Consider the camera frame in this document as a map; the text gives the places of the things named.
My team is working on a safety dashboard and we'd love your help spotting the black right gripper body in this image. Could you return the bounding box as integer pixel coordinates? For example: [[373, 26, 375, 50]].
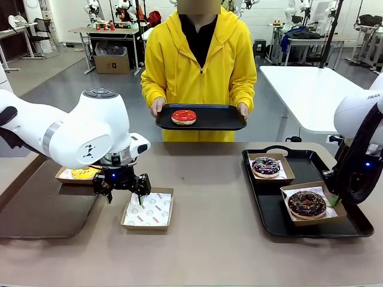
[[355, 143, 383, 192]]

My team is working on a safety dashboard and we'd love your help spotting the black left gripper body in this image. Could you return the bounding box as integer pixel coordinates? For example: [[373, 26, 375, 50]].
[[99, 163, 139, 193]]

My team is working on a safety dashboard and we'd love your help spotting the yellow frosted donut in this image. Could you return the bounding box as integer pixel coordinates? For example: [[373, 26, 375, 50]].
[[71, 167, 101, 181]]

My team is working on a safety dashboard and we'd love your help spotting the chocolate sprinkled donut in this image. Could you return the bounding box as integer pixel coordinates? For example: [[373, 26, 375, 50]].
[[287, 191, 327, 221]]

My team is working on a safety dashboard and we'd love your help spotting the kraft paper food box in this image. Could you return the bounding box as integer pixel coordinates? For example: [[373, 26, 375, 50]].
[[120, 187, 175, 231], [54, 166, 104, 187], [280, 181, 347, 228], [248, 153, 296, 185]]

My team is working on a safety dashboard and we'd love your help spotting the purple glazed donut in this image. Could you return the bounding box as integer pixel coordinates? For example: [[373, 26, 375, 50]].
[[251, 157, 281, 179]]

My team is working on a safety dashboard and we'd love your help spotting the black serving tray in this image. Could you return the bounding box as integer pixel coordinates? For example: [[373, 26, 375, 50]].
[[154, 103, 248, 132]]

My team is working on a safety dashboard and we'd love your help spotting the person's right forearm yellow sleeve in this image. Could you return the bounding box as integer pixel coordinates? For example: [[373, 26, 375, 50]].
[[140, 71, 166, 104]]

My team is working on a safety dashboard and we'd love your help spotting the person's left forearm yellow sleeve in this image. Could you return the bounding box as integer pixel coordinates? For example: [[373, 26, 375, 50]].
[[231, 74, 258, 108]]

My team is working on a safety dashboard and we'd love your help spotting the large brown plastic tray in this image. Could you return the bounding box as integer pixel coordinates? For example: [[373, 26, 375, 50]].
[[0, 155, 104, 239]]

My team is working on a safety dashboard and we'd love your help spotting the large black plastic tray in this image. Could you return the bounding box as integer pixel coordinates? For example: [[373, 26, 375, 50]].
[[241, 145, 375, 239]]

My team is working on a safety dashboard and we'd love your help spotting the person's right hand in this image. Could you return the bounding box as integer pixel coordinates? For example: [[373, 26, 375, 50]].
[[150, 98, 166, 118]]

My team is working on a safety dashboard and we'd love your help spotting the person's left hand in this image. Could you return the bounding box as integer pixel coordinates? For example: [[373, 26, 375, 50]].
[[236, 102, 250, 121]]

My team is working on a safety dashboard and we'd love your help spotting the red frosted donut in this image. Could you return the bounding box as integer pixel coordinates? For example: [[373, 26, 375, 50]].
[[171, 109, 197, 126]]

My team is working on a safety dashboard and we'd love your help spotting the large white table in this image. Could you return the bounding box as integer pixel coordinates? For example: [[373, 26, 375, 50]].
[[259, 65, 383, 136]]

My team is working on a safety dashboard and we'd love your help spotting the brown cardboard box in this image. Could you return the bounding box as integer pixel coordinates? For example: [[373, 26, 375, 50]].
[[95, 53, 131, 75]]

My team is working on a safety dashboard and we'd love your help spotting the person in yellow hoodie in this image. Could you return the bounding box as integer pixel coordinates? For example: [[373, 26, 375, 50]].
[[140, 5, 258, 143]]

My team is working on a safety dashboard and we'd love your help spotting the grey-top workshop table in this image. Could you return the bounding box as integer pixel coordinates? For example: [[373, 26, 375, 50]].
[[284, 33, 358, 67]]

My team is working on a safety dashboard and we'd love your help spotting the black slanted stand pole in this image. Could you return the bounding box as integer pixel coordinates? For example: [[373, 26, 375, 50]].
[[318, 0, 345, 69]]

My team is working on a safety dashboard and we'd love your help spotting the black clothing pile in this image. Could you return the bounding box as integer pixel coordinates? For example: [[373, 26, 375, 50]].
[[286, 27, 321, 40]]

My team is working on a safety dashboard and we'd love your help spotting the wooden-top metal desk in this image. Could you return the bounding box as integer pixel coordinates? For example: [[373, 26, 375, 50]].
[[68, 27, 142, 75]]

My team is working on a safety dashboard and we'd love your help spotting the dark grey plastic stool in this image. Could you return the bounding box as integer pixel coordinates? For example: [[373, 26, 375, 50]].
[[253, 38, 267, 59]]

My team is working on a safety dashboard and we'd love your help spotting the red bag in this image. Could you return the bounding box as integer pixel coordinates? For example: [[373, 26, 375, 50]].
[[147, 10, 162, 28]]

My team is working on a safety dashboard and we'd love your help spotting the black office chair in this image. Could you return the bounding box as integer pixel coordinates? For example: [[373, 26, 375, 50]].
[[29, 17, 60, 59]]

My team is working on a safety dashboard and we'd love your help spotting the grey-top side table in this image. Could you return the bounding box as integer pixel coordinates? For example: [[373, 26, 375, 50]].
[[0, 22, 38, 72]]

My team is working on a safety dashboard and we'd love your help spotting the black right arm cable sleeve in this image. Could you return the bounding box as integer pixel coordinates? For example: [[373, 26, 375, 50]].
[[335, 101, 383, 206]]

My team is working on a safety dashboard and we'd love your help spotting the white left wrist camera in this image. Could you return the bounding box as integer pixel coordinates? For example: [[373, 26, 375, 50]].
[[129, 134, 152, 164]]

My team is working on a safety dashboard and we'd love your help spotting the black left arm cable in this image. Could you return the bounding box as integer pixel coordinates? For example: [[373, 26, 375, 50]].
[[0, 106, 39, 155]]

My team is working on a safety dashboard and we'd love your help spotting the white cylindrical pedestal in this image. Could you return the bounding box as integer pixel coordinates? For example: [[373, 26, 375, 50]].
[[0, 61, 14, 96]]

